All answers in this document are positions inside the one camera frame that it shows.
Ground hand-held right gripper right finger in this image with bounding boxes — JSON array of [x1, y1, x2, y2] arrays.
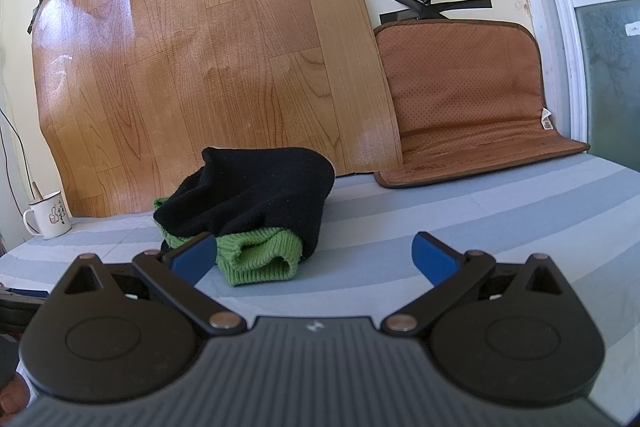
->
[[382, 231, 566, 336]]

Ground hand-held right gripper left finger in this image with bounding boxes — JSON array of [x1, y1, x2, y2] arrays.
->
[[65, 231, 246, 336]]

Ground person's left hand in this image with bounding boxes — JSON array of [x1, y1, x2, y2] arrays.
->
[[0, 373, 32, 420]]

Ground wood pattern vinyl sheet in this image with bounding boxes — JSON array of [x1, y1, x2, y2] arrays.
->
[[31, 0, 405, 218]]

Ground white window frame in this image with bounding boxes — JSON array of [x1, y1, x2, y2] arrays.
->
[[520, 0, 640, 172]]

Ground brown seat cushion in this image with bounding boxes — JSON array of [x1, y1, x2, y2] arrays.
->
[[372, 19, 591, 190]]

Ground blue striped bed sheet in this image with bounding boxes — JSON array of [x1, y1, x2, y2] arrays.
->
[[0, 152, 640, 427]]

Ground frosted glass pane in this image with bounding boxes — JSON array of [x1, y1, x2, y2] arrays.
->
[[574, 0, 640, 168]]

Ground grey cable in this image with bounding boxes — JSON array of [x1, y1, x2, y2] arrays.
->
[[0, 108, 30, 204]]

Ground white enamel mug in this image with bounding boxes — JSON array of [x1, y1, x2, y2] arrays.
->
[[23, 191, 73, 240]]

